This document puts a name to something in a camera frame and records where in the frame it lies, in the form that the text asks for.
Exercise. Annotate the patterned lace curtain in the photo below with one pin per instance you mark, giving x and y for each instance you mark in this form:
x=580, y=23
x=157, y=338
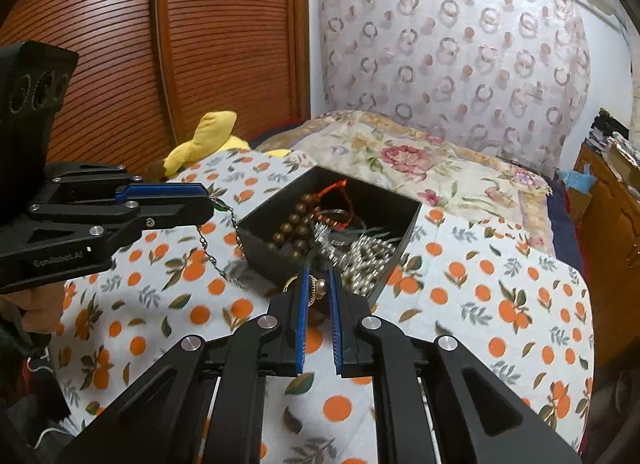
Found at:
x=507, y=78

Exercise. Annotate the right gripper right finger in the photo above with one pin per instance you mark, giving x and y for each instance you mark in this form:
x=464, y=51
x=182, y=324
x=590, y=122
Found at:
x=434, y=401

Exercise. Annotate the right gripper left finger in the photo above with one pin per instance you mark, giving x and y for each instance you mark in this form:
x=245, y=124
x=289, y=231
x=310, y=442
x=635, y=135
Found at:
x=203, y=401

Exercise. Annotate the yellow plush toy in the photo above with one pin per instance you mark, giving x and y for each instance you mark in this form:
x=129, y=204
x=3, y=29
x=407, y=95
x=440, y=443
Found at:
x=212, y=134

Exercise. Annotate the blue tissue paper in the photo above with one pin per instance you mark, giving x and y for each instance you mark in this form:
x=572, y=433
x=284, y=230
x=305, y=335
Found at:
x=578, y=181

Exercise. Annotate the left hand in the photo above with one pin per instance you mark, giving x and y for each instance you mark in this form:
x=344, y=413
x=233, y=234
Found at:
x=42, y=306

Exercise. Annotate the wooden sideboard cabinet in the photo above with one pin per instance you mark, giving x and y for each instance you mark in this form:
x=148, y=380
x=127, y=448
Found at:
x=609, y=236

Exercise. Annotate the wooden louvered wardrobe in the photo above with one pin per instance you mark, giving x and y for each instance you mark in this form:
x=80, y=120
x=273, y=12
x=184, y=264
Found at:
x=148, y=70

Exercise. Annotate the orange print bed cover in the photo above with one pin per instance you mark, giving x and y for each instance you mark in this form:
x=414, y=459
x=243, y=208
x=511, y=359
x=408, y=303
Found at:
x=310, y=317

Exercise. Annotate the black jewelry box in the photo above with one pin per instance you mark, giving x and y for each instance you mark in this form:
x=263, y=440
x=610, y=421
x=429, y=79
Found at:
x=330, y=221

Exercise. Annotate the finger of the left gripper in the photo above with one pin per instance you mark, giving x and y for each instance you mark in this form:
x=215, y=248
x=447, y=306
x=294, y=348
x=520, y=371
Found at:
x=150, y=216
x=160, y=189

